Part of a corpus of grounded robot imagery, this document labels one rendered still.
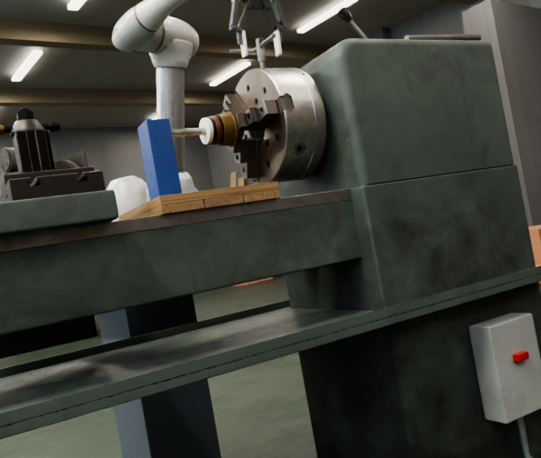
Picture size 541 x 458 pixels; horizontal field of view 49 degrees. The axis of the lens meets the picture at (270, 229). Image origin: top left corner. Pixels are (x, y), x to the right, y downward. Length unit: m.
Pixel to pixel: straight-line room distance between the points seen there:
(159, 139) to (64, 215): 0.39
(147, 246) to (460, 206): 0.89
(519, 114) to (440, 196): 6.42
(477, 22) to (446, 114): 6.53
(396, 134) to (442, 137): 0.16
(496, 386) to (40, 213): 1.21
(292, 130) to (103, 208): 0.55
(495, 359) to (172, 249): 0.90
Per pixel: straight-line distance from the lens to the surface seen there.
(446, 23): 10.18
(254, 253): 1.39
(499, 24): 8.23
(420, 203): 1.63
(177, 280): 1.31
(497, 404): 1.74
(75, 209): 1.20
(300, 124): 1.53
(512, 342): 1.74
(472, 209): 1.77
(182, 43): 2.20
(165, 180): 1.46
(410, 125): 1.66
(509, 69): 8.13
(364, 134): 1.55
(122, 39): 2.13
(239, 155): 1.61
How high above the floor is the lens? 0.77
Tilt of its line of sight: 1 degrees up
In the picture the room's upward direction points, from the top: 10 degrees counter-clockwise
